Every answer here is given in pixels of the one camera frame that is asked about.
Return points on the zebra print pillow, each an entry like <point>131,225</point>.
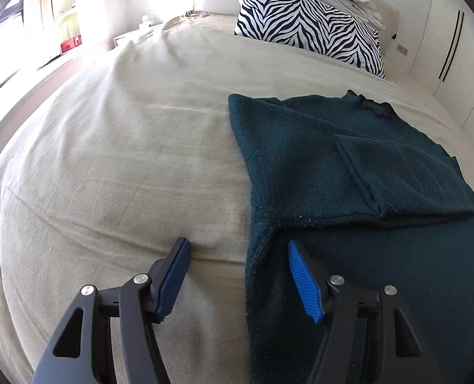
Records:
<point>315,26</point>

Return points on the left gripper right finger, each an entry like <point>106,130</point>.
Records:
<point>371,335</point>

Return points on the white bedside table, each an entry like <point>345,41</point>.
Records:
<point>137,35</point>

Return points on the black framed window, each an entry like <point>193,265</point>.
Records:
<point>11,33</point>

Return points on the dark teal knit sweater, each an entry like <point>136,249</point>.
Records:
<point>372,199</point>

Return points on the beige striped curtain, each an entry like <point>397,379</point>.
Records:
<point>38,15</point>

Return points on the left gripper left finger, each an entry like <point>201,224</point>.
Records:
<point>80,350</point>

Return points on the wall power socket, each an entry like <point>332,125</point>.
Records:
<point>401,49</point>

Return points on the red box on shelf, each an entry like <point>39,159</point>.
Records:
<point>71,43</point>

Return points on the beige bed sheet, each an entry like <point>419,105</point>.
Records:
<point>139,150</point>

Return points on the white wardrobe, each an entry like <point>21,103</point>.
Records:
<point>443,61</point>

